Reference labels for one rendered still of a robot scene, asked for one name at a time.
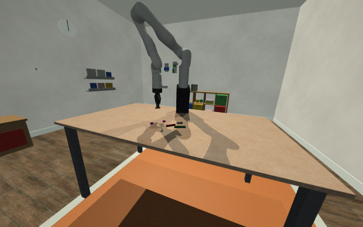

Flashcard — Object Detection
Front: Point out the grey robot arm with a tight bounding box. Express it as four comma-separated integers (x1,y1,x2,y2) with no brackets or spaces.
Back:
130,1,191,88

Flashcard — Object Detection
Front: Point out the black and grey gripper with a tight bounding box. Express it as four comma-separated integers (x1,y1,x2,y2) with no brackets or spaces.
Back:
152,88,162,109

